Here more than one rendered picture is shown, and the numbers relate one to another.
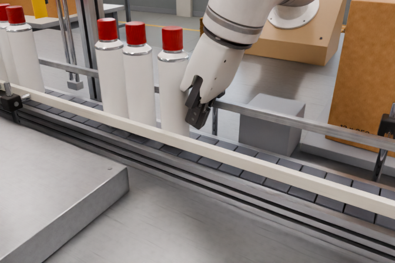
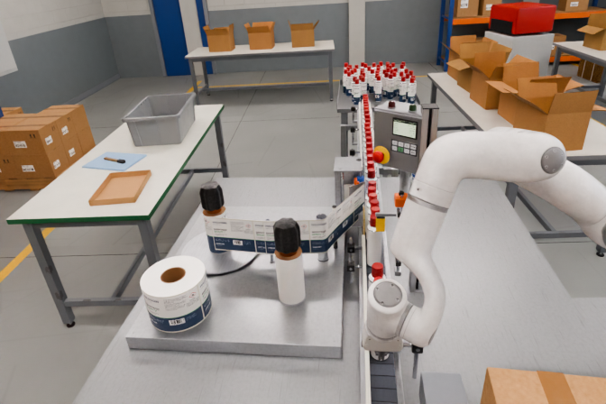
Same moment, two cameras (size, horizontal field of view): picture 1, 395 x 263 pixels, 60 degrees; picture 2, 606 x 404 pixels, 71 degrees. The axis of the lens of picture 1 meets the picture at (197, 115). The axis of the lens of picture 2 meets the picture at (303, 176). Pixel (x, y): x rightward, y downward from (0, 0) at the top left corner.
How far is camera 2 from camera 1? 96 cm
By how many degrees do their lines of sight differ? 59
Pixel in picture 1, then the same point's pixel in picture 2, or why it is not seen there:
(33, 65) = (373, 250)
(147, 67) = not seen: hidden behind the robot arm
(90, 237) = (304, 362)
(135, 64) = not seen: hidden behind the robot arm
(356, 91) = not seen: outside the picture
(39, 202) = (298, 332)
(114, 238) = (308, 371)
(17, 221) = (286, 334)
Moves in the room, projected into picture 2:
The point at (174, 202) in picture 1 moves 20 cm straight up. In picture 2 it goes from (345, 383) to (344, 330)
